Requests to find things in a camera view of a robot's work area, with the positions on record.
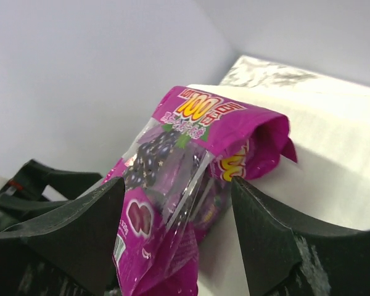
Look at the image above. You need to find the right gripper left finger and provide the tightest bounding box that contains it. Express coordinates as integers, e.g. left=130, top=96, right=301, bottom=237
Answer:
left=0, top=178, right=125, bottom=295

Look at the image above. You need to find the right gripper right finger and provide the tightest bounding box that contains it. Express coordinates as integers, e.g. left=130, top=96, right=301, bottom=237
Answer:
left=231, top=177, right=370, bottom=295

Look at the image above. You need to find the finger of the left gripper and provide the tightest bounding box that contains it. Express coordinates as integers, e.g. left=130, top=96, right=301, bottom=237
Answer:
left=0, top=160, right=102, bottom=213

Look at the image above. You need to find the purple grape candy bag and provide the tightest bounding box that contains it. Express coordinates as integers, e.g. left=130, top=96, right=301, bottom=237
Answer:
left=107, top=86, right=297, bottom=295

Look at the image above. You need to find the white two-tier shelf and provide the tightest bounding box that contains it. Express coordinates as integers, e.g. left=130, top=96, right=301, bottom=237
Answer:
left=184, top=83, right=370, bottom=296

